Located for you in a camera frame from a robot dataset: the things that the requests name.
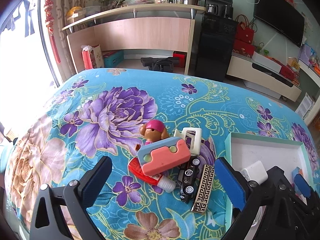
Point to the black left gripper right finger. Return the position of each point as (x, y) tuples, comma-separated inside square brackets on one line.
[(285, 217)]

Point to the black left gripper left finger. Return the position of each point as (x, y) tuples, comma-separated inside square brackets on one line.
[(48, 221)]

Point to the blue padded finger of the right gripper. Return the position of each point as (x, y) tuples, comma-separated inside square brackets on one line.
[(302, 186)]

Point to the black gold patterned strip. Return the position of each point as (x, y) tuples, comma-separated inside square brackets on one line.
[(204, 190)]

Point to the black toy car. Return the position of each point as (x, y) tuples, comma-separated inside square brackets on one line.
[(186, 178)]

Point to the red glue bottle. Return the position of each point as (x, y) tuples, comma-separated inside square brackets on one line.
[(158, 181)]

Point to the blue pink plastic case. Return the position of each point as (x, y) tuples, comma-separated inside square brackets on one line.
[(163, 155)]

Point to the brown pink puppy toy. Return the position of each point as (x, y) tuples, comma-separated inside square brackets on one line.
[(153, 131)]

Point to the small blue orange box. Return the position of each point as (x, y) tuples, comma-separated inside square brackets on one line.
[(297, 173)]

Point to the white charger block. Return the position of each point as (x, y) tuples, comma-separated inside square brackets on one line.
[(255, 172)]

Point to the white tray with green rim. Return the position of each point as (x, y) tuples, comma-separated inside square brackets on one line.
[(242, 150)]

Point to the cream tv stand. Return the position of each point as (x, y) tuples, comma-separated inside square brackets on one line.
[(248, 70)]

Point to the red gift bag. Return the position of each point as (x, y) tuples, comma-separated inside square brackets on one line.
[(243, 43)]

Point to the black cabinet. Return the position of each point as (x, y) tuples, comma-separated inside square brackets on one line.
[(215, 47)]

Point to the red white paper bag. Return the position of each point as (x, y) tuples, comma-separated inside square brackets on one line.
[(92, 57)]

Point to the teal storage box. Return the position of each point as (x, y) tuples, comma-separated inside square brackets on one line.
[(112, 58)]

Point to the black coffee machine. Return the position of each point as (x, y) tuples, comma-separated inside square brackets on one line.
[(221, 8)]

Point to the wooden curved desk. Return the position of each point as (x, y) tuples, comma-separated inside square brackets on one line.
[(158, 33)]

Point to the red hanging knot ornament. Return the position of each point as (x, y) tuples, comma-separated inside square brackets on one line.
[(48, 6)]

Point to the wall mounted television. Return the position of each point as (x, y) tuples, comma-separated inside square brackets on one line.
[(281, 16)]

